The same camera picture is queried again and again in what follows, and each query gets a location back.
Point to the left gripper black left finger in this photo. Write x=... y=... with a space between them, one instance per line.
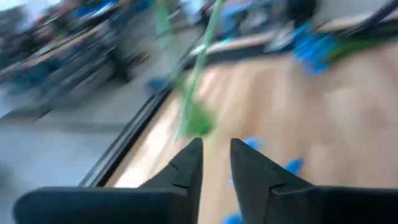
x=174 y=193

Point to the pink tulip with green stem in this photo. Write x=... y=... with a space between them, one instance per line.
x=202 y=56

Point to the blue artificial flower bunch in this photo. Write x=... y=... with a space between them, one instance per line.
x=293 y=165
x=314 y=49

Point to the small green glass vase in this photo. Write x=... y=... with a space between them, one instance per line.
x=199 y=123

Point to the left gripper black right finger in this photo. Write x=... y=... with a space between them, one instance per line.
x=267 y=193

